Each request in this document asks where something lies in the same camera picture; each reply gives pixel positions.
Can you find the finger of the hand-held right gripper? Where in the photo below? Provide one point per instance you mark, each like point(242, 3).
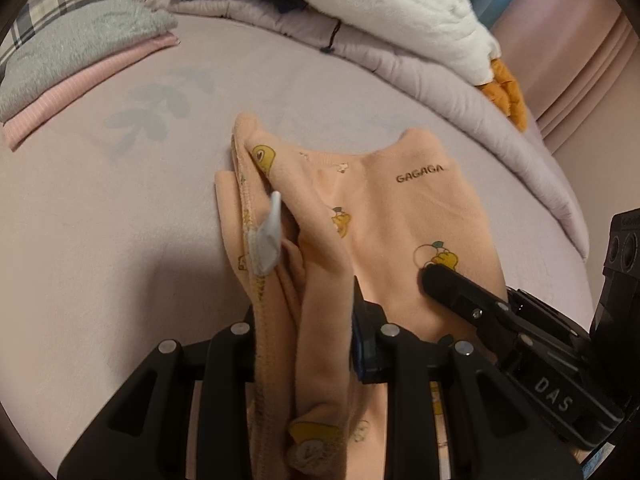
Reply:
point(455, 292)

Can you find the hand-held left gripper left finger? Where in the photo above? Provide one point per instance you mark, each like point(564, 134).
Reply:
point(230, 360)

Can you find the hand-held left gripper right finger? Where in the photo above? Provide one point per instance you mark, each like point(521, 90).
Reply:
point(360, 360)

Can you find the peach cartoon print shirt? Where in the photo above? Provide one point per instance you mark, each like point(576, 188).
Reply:
point(390, 220)

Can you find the lilac bed sheet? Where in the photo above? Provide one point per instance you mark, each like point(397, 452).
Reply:
point(100, 235)

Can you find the orange plush cushion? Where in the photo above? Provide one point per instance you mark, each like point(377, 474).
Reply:
point(507, 90)

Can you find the lilac quilt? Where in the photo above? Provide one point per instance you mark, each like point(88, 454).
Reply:
point(400, 60)

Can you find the pink curtain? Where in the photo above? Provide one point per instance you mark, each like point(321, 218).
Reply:
point(575, 60)

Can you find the white fluffy blanket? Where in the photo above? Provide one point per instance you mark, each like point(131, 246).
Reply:
point(390, 5)

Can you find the pink folded cloth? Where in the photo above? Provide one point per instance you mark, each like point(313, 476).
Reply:
point(60, 105)

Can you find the grey fluffy folded cloth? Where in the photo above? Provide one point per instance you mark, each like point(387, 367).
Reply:
point(75, 50)

